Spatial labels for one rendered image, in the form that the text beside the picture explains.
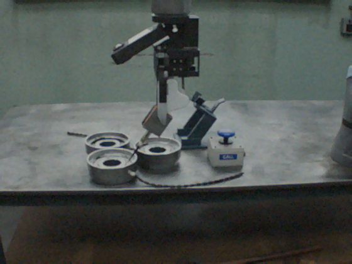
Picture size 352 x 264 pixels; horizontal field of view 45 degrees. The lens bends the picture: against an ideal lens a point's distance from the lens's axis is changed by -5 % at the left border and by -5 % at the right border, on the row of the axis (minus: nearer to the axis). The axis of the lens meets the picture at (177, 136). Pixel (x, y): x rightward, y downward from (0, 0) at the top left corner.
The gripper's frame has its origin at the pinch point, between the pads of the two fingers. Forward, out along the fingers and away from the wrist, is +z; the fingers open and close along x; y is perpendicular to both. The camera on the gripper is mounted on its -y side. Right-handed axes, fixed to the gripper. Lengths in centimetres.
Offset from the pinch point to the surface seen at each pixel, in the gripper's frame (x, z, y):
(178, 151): 4.5, 9.9, 4.6
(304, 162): 2.8, 13.3, 33.7
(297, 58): 163, 21, 99
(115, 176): -3.8, 11.0, -9.2
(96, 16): 170, -4, -19
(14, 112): 49, 13, -41
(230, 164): 2.7, 12.7, 15.8
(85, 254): 7.8, 38.4, -18.2
